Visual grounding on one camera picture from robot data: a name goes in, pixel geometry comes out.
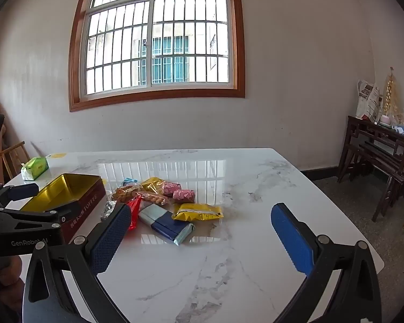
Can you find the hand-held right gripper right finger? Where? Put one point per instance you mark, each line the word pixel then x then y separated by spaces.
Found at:
pixel 293 239

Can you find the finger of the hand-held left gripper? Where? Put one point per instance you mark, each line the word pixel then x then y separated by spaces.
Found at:
pixel 37 218
pixel 22 191

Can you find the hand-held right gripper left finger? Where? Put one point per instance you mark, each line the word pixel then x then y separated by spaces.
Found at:
pixel 109 239

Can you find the silver patterned snack packet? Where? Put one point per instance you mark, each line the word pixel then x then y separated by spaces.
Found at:
pixel 107 208

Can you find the gold tin box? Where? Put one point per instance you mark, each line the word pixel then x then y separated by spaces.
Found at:
pixel 57 191

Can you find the red snack packet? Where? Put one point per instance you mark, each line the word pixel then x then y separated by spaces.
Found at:
pixel 135 213

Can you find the clear orange cracker packet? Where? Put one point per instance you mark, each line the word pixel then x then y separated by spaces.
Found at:
pixel 153 198
pixel 124 193

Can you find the navy and silver snack packet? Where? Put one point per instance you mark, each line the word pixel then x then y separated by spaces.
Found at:
pixel 165 227

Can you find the light blue snack packet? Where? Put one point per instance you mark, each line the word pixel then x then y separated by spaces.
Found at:
pixel 129 180

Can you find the pink snack packet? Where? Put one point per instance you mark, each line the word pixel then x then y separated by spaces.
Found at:
pixel 172 189
pixel 184 195

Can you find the yellow packet with silver strip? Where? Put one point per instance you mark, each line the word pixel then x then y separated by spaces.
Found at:
pixel 195 212

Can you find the person's left hand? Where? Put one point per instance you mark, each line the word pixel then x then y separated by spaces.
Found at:
pixel 10 276

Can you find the green tissue pack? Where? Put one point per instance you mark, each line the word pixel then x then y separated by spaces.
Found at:
pixel 37 166

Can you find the dark wooden chair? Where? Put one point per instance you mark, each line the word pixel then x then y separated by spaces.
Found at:
pixel 367 141

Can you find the blue cloth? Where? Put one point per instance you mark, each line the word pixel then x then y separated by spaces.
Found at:
pixel 402 129

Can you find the folded newspaper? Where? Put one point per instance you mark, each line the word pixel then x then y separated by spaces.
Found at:
pixel 368 99

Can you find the wooden framed barred window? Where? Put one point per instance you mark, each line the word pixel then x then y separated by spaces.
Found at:
pixel 121 57

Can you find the gold ornament in wrap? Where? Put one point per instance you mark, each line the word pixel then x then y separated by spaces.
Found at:
pixel 390 91

